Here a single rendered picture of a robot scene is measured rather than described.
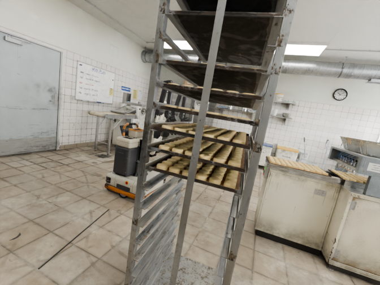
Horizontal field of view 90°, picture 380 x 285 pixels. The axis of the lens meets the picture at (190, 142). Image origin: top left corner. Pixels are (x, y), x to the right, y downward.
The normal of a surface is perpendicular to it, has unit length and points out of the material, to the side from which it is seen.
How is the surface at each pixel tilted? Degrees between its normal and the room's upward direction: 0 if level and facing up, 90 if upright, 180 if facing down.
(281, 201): 90
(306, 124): 90
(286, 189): 90
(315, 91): 90
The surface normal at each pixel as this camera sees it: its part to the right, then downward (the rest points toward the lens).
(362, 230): -0.32, 0.11
